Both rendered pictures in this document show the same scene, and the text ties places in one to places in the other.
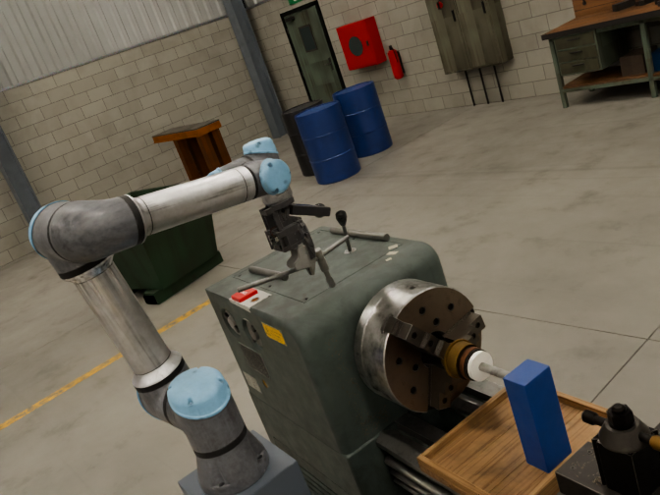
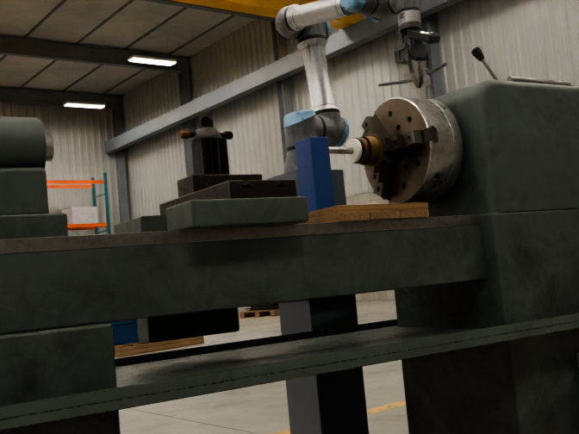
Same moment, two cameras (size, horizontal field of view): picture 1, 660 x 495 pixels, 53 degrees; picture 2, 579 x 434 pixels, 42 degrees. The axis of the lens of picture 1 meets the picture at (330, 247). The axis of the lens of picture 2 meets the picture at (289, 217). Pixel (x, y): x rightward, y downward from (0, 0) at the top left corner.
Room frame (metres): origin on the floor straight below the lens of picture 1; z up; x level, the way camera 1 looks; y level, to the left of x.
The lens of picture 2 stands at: (0.95, -2.34, 0.74)
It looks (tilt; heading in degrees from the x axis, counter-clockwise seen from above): 4 degrees up; 86
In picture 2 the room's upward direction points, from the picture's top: 5 degrees counter-clockwise
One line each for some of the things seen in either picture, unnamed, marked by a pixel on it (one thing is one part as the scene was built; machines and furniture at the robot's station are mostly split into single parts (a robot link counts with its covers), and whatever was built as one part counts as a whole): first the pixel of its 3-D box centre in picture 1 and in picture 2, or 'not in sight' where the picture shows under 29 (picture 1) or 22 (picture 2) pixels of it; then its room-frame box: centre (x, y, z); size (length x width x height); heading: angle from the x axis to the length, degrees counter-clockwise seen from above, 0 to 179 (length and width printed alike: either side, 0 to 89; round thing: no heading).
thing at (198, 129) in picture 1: (195, 158); not in sight; (10.47, 1.50, 0.50); 1.61 x 0.44 x 1.00; 34
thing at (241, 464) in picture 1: (226, 452); (303, 160); (1.20, 0.35, 1.15); 0.15 x 0.15 x 0.10
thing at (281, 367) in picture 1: (332, 322); (498, 158); (1.82, 0.07, 1.06); 0.59 x 0.48 x 0.39; 28
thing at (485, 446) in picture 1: (518, 443); (345, 219); (1.24, -0.25, 0.88); 0.36 x 0.30 x 0.04; 118
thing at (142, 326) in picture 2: not in sight; (183, 288); (0.78, -0.23, 0.73); 0.27 x 0.12 x 0.27; 28
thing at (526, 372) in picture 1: (537, 415); (314, 179); (1.17, -0.29, 1.00); 0.08 x 0.06 x 0.23; 118
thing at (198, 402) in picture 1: (203, 406); (301, 128); (1.21, 0.35, 1.27); 0.13 x 0.12 x 0.14; 37
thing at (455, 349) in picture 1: (464, 359); (368, 151); (1.34, -0.20, 1.08); 0.09 x 0.09 x 0.09; 28
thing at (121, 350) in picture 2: not in sight; (142, 317); (-0.31, 6.94, 0.39); 1.20 x 0.80 x 0.79; 42
